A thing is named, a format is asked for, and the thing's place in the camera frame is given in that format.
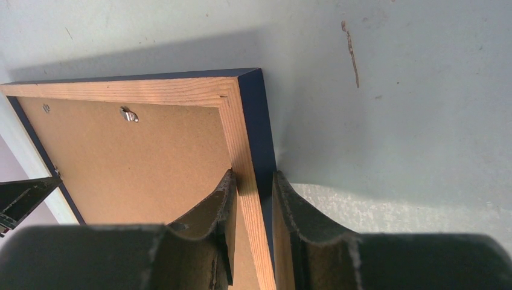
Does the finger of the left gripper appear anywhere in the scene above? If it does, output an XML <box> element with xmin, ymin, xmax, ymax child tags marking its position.
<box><xmin>1</xmin><ymin>176</ymin><xmax>62</xmax><ymax>237</ymax></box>

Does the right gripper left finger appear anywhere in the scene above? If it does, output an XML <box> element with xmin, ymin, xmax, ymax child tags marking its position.
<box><xmin>1</xmin><ymin>170</ymin><xmax>237</xmax><ymax>289</ymax></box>

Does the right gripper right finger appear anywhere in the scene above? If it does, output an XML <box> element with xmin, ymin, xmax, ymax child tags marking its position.
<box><xmin>272</xmin><ymin>172</ymin><xmax>511</xmax><ymax>289</ymax></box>

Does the brown backing board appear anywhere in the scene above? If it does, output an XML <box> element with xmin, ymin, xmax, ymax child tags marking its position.
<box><xmin>1</xmin><ymin>98</ymin><xmax>259</xmax><ymax>289</ymax></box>

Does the wooden picture frame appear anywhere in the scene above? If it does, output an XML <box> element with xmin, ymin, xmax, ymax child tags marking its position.
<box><xmin>1</xmin><ymin>68</ymin><xmax>276</xmax><ymax>289</ymax></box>

